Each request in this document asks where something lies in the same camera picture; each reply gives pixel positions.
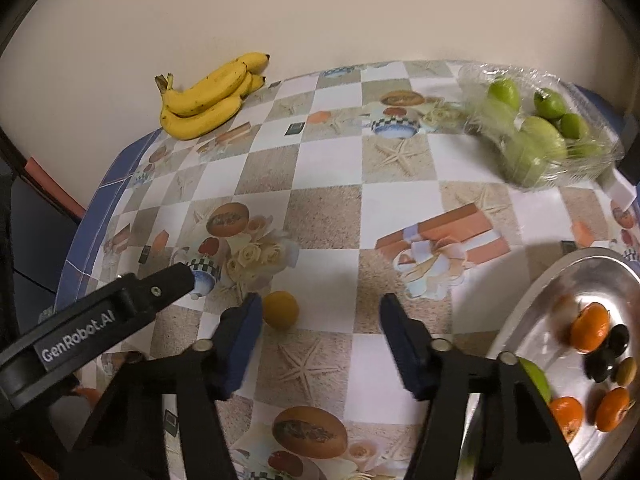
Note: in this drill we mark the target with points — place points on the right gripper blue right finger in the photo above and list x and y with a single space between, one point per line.
411 347

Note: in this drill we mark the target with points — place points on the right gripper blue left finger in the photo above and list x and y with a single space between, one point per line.
234 341

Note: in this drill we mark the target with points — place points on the brown longan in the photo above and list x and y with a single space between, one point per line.
625 372
280 310

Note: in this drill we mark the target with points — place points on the orange with stem stick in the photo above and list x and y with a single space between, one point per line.
569 414

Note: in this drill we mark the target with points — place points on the orange tangerine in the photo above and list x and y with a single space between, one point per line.
590 328
613 409

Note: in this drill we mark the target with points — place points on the dark plum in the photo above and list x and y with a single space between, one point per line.
599 365
618 339

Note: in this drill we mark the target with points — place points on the clear box of green fruits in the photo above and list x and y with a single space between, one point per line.
544 131

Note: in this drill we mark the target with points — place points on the person's hand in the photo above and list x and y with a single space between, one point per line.
95 377

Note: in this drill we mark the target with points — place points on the checkered picture tablecloth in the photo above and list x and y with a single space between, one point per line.
336 187

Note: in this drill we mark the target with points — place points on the silver metal bowl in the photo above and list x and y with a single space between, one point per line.
538 329

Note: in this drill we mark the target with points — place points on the yellow banana bunch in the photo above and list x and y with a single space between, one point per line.
190 113

